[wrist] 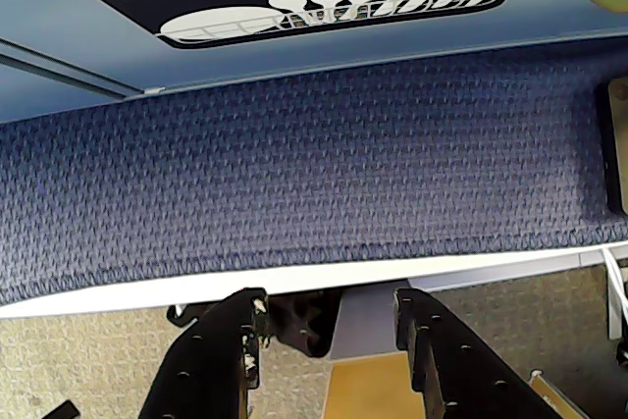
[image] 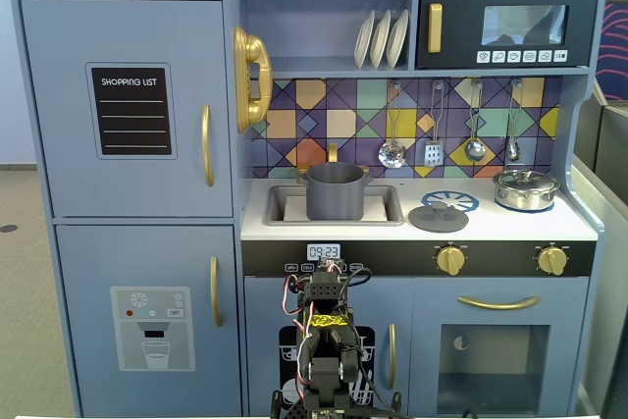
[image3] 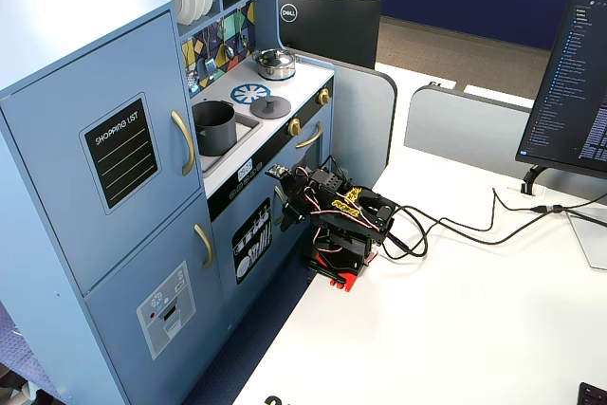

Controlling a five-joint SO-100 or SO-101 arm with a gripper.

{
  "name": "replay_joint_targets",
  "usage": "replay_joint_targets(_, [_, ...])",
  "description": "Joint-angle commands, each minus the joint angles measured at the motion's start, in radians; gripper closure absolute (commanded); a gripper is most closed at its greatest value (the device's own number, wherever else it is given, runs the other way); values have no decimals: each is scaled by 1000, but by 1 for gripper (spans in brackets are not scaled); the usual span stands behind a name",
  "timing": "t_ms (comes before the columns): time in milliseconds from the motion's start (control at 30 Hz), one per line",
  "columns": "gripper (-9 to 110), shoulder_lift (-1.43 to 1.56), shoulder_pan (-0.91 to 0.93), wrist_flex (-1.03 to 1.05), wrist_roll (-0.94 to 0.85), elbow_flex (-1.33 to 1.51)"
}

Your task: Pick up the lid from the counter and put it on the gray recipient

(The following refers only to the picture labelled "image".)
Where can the gray ice dispenser panel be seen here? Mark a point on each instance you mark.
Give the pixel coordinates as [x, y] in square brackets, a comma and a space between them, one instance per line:
[152, 330]

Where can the gold toy telephone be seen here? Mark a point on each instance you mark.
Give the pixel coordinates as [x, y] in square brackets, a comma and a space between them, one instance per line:
[245, 46]

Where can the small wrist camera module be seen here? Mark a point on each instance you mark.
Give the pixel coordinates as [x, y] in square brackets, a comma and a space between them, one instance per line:
[328, 264]

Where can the blue fridge door with chalkboard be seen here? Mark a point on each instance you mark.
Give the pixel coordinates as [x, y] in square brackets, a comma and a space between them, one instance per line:
[59, 95]

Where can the gold toy faucet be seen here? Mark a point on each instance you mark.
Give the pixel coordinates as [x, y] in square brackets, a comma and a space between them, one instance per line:
[333, 151]

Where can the white toy plate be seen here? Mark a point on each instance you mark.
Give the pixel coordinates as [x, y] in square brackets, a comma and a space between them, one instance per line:
[380, 38]
[398, 36]
[363, 41]

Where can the steel slotted spatula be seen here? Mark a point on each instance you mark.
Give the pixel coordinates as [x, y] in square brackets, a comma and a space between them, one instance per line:
[434, 154]

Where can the blue dishwasher door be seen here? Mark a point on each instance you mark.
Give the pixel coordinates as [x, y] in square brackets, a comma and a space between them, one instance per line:
[265, 301]

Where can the blue oven door with window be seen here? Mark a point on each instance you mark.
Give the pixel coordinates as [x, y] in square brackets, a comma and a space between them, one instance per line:
[427, 340]

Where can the steel whisk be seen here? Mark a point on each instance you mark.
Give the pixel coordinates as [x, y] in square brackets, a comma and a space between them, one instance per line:
[512, 149]

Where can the steel ladle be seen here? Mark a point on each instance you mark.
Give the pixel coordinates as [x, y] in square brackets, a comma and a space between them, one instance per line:
[475, 150]

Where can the gray plastic pot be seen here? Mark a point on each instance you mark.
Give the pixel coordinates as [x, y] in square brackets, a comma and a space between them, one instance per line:
[336, 193]

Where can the gray round lid with knob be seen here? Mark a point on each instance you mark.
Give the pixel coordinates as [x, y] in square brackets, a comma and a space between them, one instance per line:
[432, 223]

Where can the steel slotted spoon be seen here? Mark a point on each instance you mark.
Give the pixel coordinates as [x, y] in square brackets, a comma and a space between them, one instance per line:
[392, 154]

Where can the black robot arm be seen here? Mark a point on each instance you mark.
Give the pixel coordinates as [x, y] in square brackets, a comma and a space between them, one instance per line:
[326, 291]

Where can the blue door with ice dispenser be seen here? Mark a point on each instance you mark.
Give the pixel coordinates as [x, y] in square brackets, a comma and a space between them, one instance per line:
[88, 267]

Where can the blue toy play kitchen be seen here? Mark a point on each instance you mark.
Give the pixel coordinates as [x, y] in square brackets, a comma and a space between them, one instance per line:
[314, 21]

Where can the gold stove knob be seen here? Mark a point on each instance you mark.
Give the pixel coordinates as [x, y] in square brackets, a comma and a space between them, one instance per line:
[450, 261]
[553, 261]

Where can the shiny steel pot with lid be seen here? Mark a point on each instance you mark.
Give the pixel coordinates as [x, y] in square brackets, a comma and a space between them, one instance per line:
[525, 193]

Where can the gray toy sink basin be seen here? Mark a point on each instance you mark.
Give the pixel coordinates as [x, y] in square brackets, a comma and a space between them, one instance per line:
[277, 208]

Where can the black toy microwave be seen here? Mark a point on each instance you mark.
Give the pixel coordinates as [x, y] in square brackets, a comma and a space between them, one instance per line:
[461, 21]

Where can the black shopping list chalkboard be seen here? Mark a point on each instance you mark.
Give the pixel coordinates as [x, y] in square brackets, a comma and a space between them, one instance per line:
[132, 112]

